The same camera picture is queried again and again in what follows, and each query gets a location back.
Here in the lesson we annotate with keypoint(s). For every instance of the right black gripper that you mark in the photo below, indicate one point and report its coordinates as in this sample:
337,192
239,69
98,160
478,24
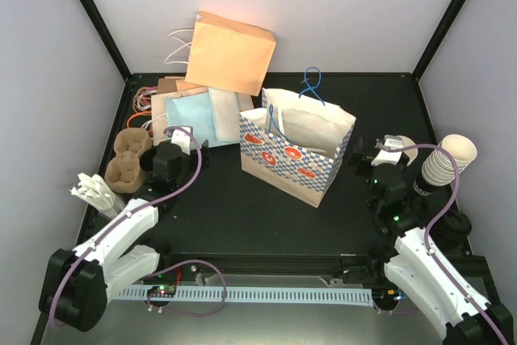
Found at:
363,159

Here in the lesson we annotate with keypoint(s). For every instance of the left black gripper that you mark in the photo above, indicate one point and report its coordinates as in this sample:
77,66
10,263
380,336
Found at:
205,157

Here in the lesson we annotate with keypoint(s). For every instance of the blue checkered paper bag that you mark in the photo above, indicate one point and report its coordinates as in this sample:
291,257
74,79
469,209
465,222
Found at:
296,141

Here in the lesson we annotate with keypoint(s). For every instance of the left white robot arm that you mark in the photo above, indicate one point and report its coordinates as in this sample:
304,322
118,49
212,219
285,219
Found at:
79,283

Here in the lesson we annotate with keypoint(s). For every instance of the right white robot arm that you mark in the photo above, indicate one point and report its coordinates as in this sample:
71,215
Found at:
412,260

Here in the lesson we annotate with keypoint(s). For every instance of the light blue paper bag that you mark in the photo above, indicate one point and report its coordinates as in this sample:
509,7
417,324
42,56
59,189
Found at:
193,111

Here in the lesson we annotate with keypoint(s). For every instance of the white paper bag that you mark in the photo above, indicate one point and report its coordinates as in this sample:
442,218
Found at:
225,111

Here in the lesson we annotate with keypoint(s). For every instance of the short stack paper cups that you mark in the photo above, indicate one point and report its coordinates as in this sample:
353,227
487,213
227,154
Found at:
412,154

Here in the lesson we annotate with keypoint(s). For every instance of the beige kraft paper bag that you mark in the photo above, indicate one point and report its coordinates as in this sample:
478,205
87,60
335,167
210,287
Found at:
158,110

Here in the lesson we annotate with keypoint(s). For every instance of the brown flat paper bag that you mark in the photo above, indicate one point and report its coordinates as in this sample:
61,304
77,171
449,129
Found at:
168,85

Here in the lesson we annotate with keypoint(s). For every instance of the tall stack paper cups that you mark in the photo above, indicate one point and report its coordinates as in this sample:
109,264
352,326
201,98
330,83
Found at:
454,154

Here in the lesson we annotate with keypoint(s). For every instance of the brown pulp cup carrier stack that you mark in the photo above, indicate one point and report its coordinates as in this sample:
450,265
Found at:
124,173

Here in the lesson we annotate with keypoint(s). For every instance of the orange paper bag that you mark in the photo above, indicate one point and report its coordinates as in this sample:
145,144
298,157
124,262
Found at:
229,55

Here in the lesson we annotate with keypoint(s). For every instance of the black cup lids stack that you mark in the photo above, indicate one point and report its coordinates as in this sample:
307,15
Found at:
452,230

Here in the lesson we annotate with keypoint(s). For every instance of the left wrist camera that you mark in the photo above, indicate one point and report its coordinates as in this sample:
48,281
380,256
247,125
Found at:
181,137

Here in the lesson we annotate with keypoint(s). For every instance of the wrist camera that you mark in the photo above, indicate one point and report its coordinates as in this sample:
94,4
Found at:
181,137
389,151

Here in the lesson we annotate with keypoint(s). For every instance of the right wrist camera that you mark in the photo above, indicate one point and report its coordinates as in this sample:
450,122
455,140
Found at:
389,151

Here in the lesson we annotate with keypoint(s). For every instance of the light blue cable duct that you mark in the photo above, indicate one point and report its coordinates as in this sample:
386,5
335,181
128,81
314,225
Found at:
268,295

